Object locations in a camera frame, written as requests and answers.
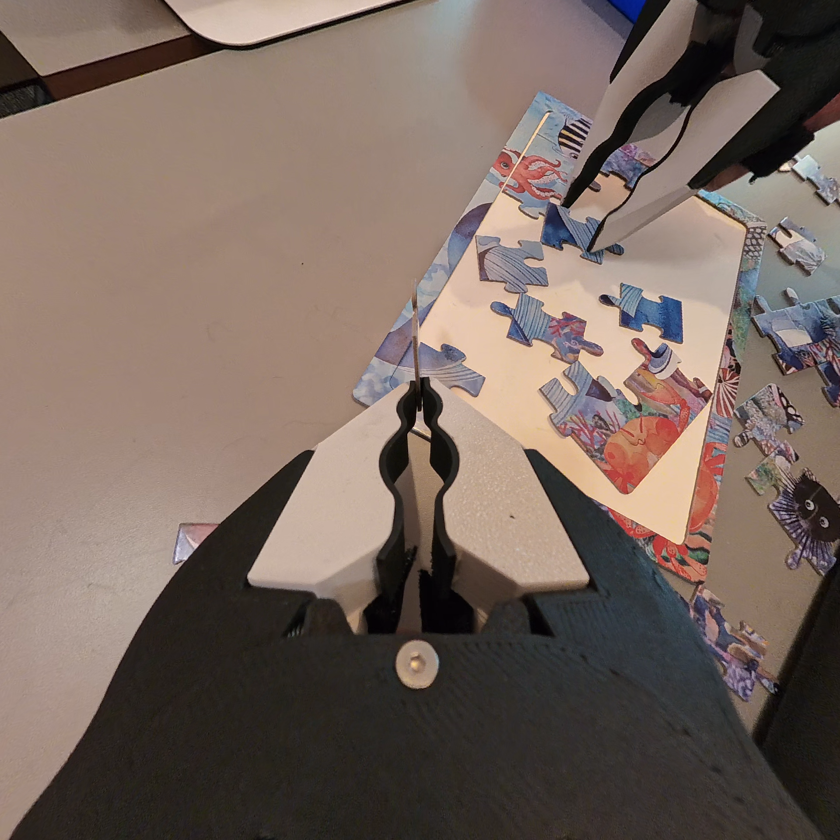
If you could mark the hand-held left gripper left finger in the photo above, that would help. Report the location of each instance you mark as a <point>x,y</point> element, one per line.
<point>315,525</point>

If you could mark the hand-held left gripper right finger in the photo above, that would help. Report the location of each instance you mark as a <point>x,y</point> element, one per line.
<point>518,525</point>

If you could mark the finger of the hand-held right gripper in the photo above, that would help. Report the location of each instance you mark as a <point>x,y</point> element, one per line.
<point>715,131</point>
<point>633,79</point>

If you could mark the striped fish puzzle piece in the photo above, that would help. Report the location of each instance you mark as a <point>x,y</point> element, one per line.
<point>576,134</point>

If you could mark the purple blue edge puzzle piece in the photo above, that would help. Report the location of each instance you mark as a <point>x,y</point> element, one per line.
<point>633,164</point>

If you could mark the pale blue octopus arm piece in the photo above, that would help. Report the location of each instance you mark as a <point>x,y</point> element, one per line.
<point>548,169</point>

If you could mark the sea print jigsaw puzzle board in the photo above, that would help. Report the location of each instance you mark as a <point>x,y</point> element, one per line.
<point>682,275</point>

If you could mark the red octopus head puzzle piece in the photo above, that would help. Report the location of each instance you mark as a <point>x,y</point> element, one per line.
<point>541,197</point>

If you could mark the joined orange crab puzzle pieces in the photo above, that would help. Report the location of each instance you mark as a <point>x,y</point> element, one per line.
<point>649,439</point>

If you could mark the dark blue striped whale piece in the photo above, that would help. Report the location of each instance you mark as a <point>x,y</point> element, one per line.
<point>564,229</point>

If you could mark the blue swoosh corner puzzle piece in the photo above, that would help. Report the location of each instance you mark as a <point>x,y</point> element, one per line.
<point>453,371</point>

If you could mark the pink coral seahorse puzzle piece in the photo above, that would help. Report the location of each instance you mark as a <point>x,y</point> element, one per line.
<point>571,338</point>

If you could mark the dark blue striped puzzle piece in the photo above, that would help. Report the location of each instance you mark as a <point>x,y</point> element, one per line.
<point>646,315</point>

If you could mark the striped whale belly puzzle piece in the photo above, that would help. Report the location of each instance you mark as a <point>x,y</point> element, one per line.
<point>528,321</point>

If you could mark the pale striped whale fin piece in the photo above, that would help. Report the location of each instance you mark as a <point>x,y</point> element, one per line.
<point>508,266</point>

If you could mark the person's right hand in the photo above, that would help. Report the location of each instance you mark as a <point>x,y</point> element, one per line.
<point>828,111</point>

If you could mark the blue plastic bin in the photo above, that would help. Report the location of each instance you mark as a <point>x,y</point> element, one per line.
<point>627,8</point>

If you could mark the small blue purple puzzle piece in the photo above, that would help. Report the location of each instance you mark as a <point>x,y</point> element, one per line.
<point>817,177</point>

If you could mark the purple grey peeled puzzle piece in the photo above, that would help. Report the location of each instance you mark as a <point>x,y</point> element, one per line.
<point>193,544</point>

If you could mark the pale blue white striped piece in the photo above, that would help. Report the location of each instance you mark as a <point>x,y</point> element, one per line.
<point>797,246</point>

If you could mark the grey blue white puzzle piece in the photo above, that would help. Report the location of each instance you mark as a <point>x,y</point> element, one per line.
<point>794,321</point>

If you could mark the black spiny fish puzzle piece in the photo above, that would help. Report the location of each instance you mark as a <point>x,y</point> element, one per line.
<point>810,512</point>

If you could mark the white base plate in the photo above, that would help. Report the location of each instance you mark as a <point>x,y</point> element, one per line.
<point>282,16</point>

